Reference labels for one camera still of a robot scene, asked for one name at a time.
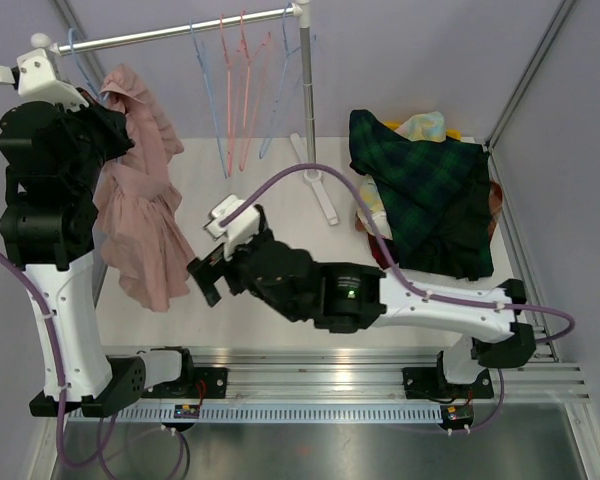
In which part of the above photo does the pink pleated skirt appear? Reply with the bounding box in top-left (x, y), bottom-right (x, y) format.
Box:
top-left (94, 64), bottom-right (195, 313)

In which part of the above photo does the blue wire hanger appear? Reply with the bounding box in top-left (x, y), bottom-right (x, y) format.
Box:
top-left (259, 1), bottom-right (316, 162)

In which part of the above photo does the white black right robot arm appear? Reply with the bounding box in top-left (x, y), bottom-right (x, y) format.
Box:
top-left (187, 231), bottom-right (536, 402)

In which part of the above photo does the pastel tie-dye garment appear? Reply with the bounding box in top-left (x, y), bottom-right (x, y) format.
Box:
top-left (358, 112), bottom-right (447, 240)

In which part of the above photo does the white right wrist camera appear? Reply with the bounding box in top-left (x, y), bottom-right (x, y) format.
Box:
top-left (204, 194), bottom-right (261, 261)

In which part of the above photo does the red black plaid skirt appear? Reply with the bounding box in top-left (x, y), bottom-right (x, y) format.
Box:
top-left (367, 234), bottom-right (399, 270)

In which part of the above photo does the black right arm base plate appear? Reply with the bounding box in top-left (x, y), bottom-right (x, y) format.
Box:
top-left (402, 366), bottom-right (495, 403)

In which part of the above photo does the silver white clothes rack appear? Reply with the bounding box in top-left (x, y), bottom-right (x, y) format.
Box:
top-left (31, 1), bottom-right (339, 226)

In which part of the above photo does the pink hanger with plaid skirt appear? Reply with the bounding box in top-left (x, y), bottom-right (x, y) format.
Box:
top-left (232, 15), bottom-right (272, 171)

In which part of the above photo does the aluminium mounting rail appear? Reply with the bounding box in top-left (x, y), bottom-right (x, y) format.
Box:
top-left (191, 347), bottom-right (590, 403)

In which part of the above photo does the dark green plaid skirt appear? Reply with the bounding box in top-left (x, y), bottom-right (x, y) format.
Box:
top-left (349, 110), bottom-right (494, 281)

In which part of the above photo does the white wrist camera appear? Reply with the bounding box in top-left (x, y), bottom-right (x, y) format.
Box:
top-left (204, 194), bottom-right (261, 261)
top-left (0, 48), bottom-right (89, 111)

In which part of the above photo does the yellow plastic tray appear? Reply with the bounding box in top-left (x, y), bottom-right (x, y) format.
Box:
top-left (384, 117), bottom-right (462, 143)

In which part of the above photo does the blue hanger with pink skirt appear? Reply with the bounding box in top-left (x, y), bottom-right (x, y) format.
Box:
top-left (67, 27), bottom-right (110, 105)

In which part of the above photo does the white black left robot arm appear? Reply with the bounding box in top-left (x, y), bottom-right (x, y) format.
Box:
top-left (0, 96), bottom-right (197, 418)

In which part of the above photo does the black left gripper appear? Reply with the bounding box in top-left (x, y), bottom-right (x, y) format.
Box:
top-left (49, 86), bottom-right (134, 196)

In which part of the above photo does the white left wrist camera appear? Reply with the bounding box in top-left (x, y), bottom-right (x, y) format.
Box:
top-left (0, 48), bottom-right (89, 111)

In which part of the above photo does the white slotted cable duct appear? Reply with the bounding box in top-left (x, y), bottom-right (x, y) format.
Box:
top-left (118, 403), bottom-right (442, 424)

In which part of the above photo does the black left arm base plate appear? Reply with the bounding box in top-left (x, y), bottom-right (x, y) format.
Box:
top-left (141, 366), bottom-right (228, 400)

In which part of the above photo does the red beige plaid skirt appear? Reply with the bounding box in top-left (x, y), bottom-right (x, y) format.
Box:
top-left (488, 180), bottom-right (504, 239)

